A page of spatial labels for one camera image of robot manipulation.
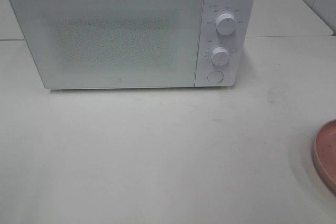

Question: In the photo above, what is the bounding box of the upper white round knob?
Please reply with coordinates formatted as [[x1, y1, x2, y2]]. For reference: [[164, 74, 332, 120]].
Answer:
[[215, 11, 238, 36]]

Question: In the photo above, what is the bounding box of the white microwave door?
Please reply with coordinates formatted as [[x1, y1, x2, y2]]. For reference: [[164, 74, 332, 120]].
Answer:
[[10, 0, 203, 89]]

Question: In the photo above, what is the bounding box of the pink round plate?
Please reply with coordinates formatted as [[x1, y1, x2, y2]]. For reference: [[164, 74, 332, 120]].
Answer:
[[312, 119, 335, 195]]

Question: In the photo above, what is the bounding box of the round white door button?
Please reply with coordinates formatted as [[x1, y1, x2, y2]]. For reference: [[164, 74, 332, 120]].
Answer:
[[207, 71, 224, 84]]

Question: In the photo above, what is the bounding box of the lower white round knob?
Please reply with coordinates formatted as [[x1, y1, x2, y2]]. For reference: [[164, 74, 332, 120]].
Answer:
[[211, 47, 230, 66]]

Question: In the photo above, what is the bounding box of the white round knob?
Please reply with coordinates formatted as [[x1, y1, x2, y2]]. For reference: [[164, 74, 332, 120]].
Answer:
[[215, 11, 238, 36], [211, 47, 230, 66]]

